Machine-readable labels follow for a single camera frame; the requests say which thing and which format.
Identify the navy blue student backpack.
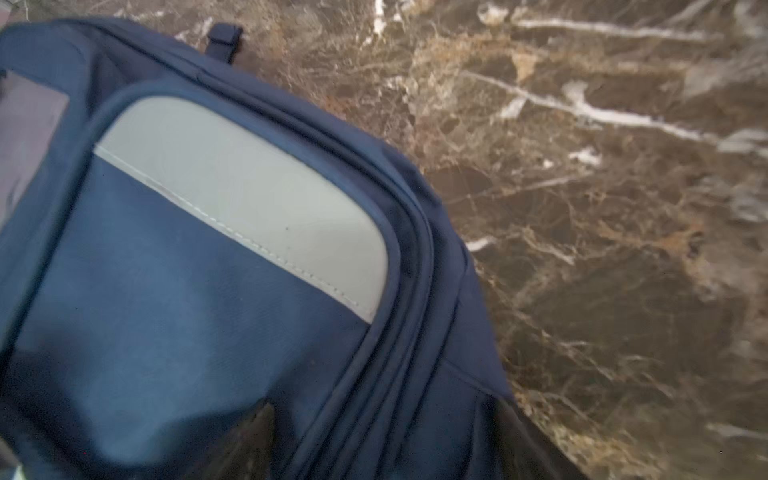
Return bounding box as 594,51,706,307
1,18,518,479

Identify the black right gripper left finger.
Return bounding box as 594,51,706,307
185,400,275,480

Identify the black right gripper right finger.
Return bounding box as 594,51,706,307
494,400,588,480

